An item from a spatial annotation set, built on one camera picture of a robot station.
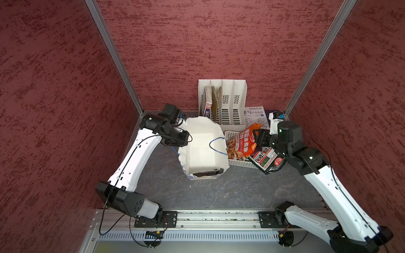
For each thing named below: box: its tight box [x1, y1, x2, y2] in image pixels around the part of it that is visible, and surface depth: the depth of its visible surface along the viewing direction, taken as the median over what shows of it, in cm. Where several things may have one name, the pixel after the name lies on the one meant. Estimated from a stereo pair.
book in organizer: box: [203, 85, 213, 119], surface depth 97 cm
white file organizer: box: [197, 79, 248, 132], surface depth 108 cm
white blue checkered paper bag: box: [177, 115, 230, 180], surface depth 89 cm
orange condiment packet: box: [238, 123, 263, 158], surface depth 86 cm
